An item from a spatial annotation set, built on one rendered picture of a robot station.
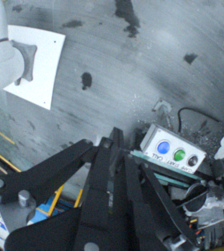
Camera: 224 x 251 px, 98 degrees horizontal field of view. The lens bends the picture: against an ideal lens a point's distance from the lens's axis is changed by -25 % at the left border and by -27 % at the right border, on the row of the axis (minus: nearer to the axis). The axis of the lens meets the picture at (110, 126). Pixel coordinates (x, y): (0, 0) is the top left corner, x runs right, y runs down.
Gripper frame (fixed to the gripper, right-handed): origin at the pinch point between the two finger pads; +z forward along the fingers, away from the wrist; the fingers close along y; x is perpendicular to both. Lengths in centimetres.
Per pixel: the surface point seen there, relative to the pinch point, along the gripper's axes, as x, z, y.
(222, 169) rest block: -2, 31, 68
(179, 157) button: -0.3, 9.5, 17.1
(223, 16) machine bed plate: 51, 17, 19
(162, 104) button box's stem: 9.6, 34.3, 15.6
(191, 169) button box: -2.1, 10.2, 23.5
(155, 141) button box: 0.5, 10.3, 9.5
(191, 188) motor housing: -20, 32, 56
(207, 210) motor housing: -20, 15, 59
